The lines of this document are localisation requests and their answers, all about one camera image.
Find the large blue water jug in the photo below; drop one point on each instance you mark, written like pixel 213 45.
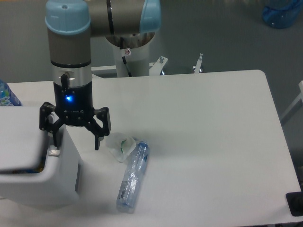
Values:
pixel 280 14

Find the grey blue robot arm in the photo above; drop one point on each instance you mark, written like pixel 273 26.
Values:
pixel 70 26

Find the blue labelled drink bottle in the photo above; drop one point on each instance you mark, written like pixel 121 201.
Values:
pixel 7 97

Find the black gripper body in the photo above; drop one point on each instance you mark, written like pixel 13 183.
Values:
pixel 74 106

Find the black device at table edge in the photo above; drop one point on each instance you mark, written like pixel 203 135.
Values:
pixel 295 203

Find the white pedestal base frame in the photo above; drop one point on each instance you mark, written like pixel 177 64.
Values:
pixel 155 68

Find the white furniture frame at right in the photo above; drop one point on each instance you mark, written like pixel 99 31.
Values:
pixel 295 105

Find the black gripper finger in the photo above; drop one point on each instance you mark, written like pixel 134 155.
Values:
pixel 45 123
pixel 98 122

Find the crushed clear plastic bottle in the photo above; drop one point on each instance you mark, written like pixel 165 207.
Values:
pixel 133 177

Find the crumpled white plastic wrapper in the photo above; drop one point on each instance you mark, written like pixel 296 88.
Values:
pixel 120 145

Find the white push-lid trash can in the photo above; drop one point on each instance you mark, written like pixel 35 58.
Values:
pixel 33 171

